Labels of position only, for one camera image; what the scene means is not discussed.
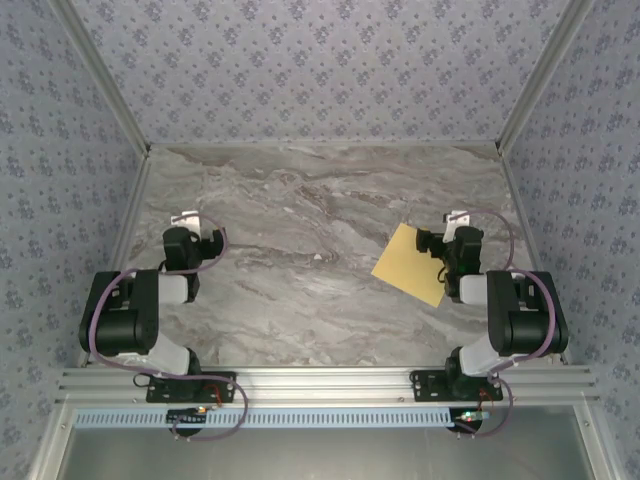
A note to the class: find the grey metal panel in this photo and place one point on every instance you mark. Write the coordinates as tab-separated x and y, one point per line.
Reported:
325	455

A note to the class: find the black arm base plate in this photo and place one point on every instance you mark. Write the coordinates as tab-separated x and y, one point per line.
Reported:
157	395
425	387

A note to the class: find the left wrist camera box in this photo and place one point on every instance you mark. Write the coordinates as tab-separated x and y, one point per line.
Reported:
187	219

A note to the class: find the aluminium side rail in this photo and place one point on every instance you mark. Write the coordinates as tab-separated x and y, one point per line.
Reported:
530	240
125	240

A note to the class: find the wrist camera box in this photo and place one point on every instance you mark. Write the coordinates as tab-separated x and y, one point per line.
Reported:
457	220
187	219

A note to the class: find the long aluminium mounting rail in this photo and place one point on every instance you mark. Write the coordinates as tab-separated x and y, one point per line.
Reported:
325	382

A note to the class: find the small black circuit board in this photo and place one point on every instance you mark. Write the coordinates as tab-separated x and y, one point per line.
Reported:
470	417
187	416

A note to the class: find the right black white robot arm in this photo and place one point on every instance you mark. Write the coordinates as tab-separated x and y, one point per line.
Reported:
530	325

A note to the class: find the aluminium corner post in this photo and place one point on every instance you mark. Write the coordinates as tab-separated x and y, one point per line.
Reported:
540	80
105	80

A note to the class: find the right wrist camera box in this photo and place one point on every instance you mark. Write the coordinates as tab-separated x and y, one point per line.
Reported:
457	220

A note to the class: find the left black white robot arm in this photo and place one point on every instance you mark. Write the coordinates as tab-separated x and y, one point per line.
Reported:
120	325

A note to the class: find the yellow paper sheet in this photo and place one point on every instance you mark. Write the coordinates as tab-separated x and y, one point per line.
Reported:
400	270

